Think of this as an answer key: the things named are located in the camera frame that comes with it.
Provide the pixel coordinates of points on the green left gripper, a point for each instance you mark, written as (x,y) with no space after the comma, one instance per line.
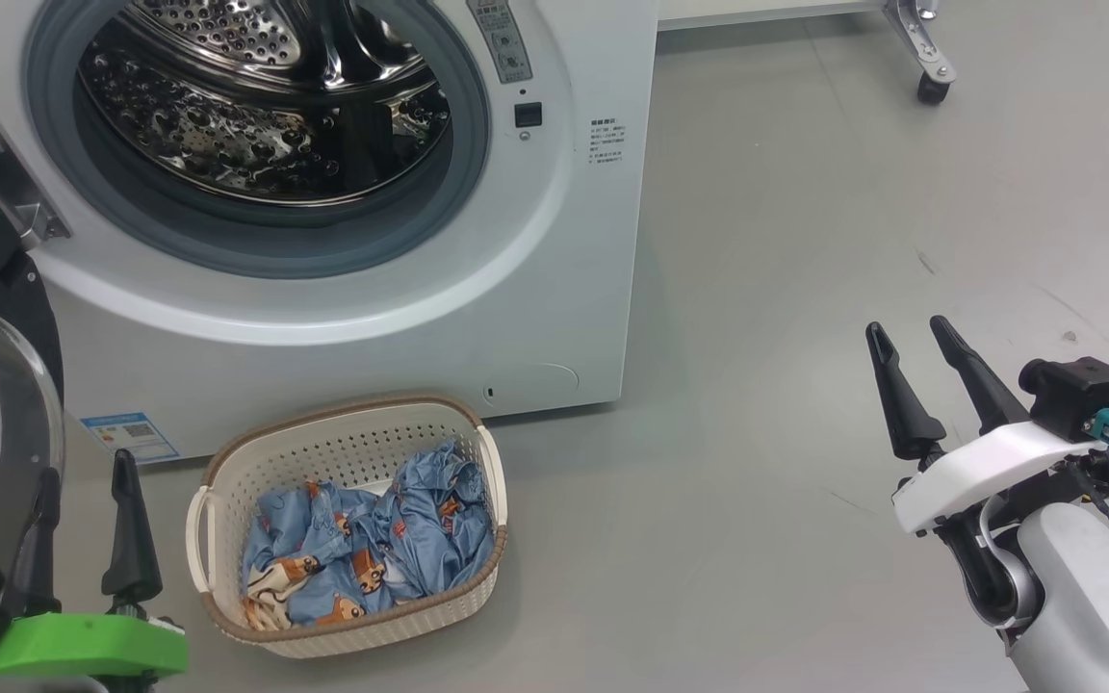
(83,645)

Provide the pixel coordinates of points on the cream perforated laundry basket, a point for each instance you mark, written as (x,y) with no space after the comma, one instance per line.
(323,448)

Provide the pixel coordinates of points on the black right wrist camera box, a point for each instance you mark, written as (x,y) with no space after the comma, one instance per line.
(1079,395)

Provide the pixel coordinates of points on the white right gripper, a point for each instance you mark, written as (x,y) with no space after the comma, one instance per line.
(988,472)

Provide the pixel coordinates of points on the blue energy label sticker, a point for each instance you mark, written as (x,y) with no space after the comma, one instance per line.
(131,438)

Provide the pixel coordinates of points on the blue cartoon print garment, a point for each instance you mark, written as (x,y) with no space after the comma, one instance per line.
(420,525)

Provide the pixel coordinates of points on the grey stand leg with caster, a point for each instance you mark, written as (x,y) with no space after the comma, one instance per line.
(920,43)

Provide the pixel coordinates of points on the white front-load washing machine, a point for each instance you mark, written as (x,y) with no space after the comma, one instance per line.
(516,269)

